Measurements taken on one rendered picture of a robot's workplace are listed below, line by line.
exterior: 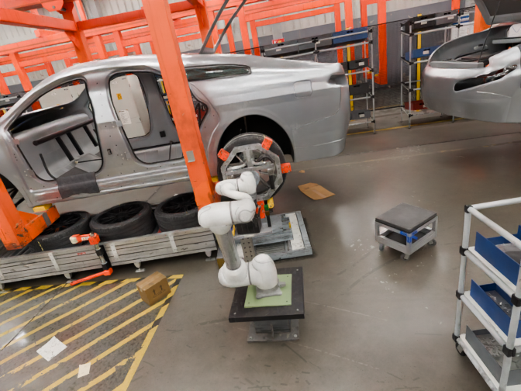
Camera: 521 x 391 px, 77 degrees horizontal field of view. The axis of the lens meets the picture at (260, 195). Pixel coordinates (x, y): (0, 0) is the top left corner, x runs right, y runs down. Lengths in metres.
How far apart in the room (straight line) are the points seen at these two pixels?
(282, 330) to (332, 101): 2.14
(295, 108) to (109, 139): 1.90
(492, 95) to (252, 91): 2.49
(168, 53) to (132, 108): 5.00
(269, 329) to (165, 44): 2.25
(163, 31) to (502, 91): 3.30
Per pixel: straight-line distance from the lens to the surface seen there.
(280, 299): 2.33
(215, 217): 1.81
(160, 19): 2.85
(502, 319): 1.97
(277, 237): 3.31
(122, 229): 3.66
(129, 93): 7.73
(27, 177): 4.25
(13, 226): 3.90
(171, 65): 2.83
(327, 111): 3.39
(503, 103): 4.27
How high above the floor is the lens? 1.84
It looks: 23 degrees down
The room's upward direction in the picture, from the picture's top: 11 degrees counter-clockwise
